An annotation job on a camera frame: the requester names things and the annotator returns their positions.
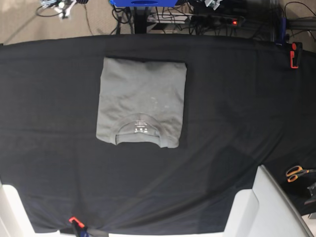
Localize red black clamp right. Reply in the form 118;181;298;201
290;42;303;69

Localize grey T-shirt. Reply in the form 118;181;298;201
96;58;187;149

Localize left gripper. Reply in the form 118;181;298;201
204;0;222;10

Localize orange handled scissors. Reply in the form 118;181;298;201
285;165;316;183

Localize white bin right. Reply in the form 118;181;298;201
223;165;313;237

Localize black tablecloth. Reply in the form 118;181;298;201
0;35;316;235

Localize power strip with red light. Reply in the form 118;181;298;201
148;13;245;27

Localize blue plastic bin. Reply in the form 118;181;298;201
109;0;178;7

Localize black table leg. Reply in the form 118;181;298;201
131;7;151;34

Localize dark metal object right edge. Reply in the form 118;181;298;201
304;183;316;205

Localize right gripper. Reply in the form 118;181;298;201
37;0;77;19

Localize white bin left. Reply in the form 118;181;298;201
0;184;35;237

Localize white bin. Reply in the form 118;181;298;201
223;165;313;237
0;184;35;237

